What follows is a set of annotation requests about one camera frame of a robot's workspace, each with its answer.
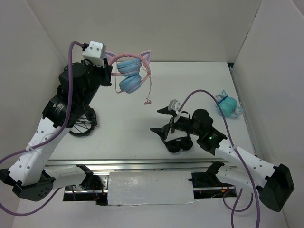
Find black on-ear headphones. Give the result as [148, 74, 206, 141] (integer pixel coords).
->
[161, 136, 193, 153]

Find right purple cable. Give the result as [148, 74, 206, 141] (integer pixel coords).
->
[177, 89, 261, 228]

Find pink blue cat-ear headphones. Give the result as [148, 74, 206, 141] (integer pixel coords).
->
[105, 50, 152, 94]

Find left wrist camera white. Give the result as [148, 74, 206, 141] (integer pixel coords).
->
[82, 41, 106, 68]

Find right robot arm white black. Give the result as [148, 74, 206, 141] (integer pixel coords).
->
[151, 107, 295, 212]

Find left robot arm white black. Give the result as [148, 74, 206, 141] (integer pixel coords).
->
[0, 58, 113, 201]

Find aluminium front rail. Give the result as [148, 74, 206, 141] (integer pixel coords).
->
[46, 158, 227, 172]

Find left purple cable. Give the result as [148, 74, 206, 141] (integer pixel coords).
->
[0, 41, 86, 217]

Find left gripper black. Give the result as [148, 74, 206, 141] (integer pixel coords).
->
[80, 57, 113, 106]

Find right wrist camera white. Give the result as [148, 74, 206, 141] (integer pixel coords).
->
[168, 99, 181, 122]

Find white foil-taped panel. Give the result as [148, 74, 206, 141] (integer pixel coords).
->
[107, 171, 195, 206]

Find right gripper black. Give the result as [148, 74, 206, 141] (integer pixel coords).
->
[150, 105, 202, 139]

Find purple cable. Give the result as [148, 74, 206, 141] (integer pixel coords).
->
[0, 41, 86, 217]
[177, 89, 261, 228]

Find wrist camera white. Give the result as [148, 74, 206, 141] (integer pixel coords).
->
[168, 99, 181, 122]
[82, 41, 106, 68]

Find black headphones tangled cable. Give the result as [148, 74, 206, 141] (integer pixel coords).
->
[68, 108, 98, 137]

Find teal cat-ear headphones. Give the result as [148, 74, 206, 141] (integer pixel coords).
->
[215, 90, 244, 119]

